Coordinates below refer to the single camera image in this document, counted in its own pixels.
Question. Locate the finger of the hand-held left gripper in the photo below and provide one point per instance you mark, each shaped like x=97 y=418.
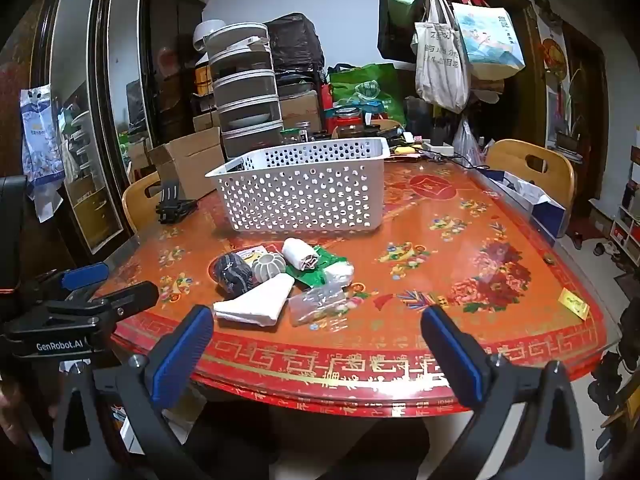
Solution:
x=127 y=299
x=85 y=276

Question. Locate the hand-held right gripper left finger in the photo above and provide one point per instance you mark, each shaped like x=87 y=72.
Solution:
x=182 y=360

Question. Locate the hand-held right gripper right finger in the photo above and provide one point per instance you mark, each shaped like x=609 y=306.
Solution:
x=455 y=360

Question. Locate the white cloth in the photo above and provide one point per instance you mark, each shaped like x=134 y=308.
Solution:
x=260 y=302
x=297 y=252

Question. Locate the dark sock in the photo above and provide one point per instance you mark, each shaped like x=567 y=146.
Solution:
x=232 y=272

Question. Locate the white ribbed pumpkin-shaped toy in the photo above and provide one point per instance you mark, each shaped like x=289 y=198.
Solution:
x=268 y=267

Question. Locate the yellow printed packet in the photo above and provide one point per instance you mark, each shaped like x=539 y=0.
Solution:
x=252 y=252

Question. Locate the clear plastic bag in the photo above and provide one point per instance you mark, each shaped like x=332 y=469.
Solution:
x=315 y=305

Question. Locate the white tissue pack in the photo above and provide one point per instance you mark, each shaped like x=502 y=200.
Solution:
x=339 y=272

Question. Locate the green snack packet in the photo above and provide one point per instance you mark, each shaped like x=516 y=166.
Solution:
x=325 y=260

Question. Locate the white perforated plastic basket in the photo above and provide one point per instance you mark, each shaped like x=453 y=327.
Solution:
x=300 y=195

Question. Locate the wooden chair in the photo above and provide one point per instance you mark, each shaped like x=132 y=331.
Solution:
x=510 y=157
x=135 y=205

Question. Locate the black clamp stand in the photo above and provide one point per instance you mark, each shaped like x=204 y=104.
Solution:
x=172 y=207

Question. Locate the yellow card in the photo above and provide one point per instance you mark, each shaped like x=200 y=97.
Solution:
x=574 y=304

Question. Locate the blue and white plastic bag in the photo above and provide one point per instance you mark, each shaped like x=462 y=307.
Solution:
x=40 y=135

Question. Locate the open cardboard box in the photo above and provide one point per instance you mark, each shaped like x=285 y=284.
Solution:
x=192 y=165

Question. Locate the blue cardboard box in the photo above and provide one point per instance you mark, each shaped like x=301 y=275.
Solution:
x=545 y=207

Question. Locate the shelf with boxes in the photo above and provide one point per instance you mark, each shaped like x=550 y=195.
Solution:
x=625 y=210

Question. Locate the dark mirrored wardrobe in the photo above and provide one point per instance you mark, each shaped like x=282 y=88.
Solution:
x=165 y=60

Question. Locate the stacked plastic drawer unit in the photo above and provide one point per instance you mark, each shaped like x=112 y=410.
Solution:
x=245 y=90

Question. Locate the closed cardboard box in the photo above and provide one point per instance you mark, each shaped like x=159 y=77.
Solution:
x=300 y=110

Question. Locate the glass jar with red lid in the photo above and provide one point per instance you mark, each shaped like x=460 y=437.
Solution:
x=350 y=122

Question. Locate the dark wooden door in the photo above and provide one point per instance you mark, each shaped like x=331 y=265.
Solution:
x=585 y=110

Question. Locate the green shopping bag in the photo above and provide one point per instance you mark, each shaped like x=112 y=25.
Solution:
x=370 y=85

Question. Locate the white tote bag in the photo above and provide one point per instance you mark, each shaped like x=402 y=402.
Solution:
x=442 y=70

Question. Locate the black plastic bag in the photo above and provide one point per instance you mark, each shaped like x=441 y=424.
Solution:
x=295 y=42

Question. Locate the printed tote bag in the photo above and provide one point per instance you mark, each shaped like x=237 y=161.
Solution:
x=487 y=45

